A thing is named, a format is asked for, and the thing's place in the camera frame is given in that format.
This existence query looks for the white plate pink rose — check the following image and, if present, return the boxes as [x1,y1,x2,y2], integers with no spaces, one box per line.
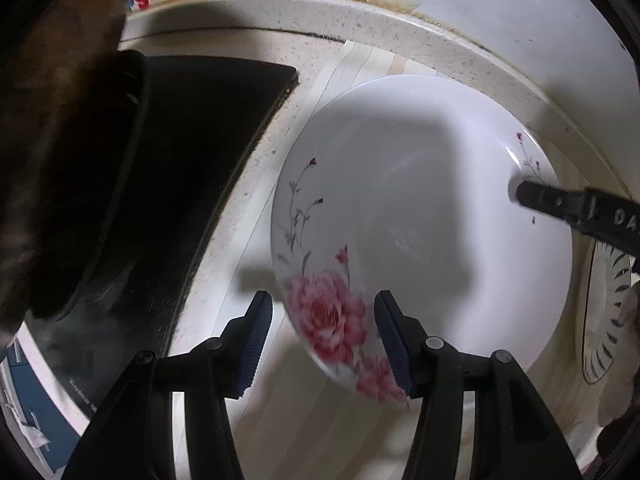
[270,75,573,406]

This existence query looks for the white plate blue leaf rim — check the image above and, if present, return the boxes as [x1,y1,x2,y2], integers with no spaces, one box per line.
[576,242,634,385]

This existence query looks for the black induction cooktop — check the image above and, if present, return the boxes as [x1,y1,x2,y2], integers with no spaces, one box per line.
[27,50,298,416]

